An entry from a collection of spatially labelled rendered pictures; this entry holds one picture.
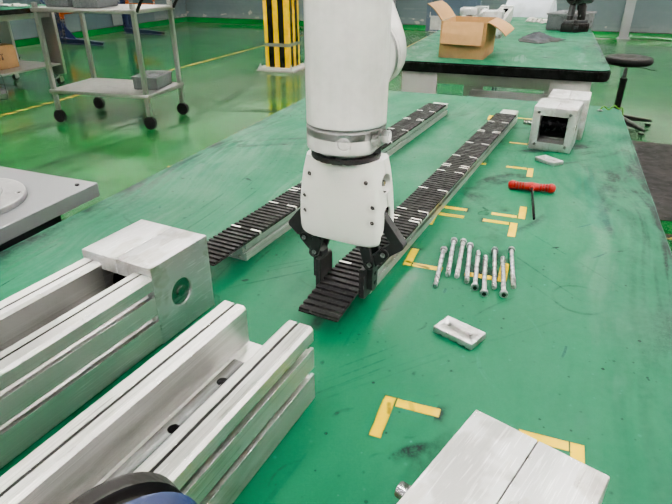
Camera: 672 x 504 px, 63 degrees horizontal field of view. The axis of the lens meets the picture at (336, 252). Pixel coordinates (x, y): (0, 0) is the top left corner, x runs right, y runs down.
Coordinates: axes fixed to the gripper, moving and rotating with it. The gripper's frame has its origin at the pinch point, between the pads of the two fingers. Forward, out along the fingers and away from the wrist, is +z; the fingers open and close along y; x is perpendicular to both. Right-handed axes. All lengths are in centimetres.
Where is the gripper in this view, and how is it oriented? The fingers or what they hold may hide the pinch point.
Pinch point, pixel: (345, 274)
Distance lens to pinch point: 66.1
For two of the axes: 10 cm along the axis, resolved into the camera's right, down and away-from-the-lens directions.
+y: -8.9, -2.1, 4.0
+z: 0.0, 8.9, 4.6
